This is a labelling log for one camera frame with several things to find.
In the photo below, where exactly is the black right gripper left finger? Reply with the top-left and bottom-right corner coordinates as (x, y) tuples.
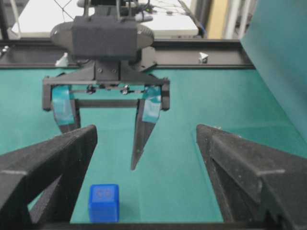
(0, 125), (97, 225)

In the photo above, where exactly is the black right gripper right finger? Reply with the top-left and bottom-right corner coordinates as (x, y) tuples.
(196, 124), (307, 230)

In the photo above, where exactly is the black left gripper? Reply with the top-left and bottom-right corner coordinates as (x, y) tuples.
(42, 61), (170, 171)

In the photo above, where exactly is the blue block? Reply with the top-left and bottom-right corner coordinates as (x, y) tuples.
(88, 184), (120, 223)

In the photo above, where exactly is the white plastic clip left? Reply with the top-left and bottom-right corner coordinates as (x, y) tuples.
(55, 52), (69, 68)

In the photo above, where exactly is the white plastic clip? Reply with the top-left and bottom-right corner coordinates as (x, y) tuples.
(199, 52), (209, 64)
(55, 52), (69, 68)

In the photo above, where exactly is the white plastic clip right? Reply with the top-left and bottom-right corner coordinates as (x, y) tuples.
(199, 52), (209, 64)

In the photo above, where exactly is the white desk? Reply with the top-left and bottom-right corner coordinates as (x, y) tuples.
(12, 0), (199, 38)

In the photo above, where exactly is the green backdrop sheet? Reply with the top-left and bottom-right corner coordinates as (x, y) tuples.
(240, 0), (307, 155)

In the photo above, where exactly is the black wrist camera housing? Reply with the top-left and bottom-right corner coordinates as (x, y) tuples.
(50, 16), (154, 61)

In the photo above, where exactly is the black aluminium frame rail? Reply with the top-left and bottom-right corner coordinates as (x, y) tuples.
(0, 39), (255, 69)

